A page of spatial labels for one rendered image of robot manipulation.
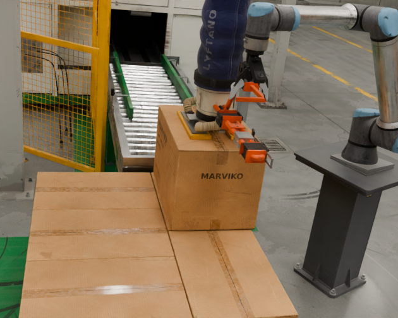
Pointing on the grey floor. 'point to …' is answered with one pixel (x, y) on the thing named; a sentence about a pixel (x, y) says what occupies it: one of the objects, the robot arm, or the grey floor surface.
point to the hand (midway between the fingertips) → (248, 101)
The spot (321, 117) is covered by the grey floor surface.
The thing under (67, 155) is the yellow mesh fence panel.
